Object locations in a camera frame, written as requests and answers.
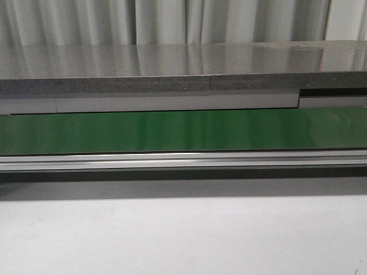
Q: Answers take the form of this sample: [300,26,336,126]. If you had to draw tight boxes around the grey stone countertop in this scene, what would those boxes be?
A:
[1,41,366,98]

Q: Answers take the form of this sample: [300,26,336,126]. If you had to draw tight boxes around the white curtain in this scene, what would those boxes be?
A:
[1,1,366,46]

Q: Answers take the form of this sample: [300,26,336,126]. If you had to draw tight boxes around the grey cabinet panel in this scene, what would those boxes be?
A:
[1,88,366,115]

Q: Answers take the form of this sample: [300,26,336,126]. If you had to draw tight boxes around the aluminium conveyor frame rail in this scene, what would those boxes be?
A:
[1,149,366,172]

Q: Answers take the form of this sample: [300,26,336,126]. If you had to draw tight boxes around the green conveyor belt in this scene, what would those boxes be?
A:
[1,107,366,155]

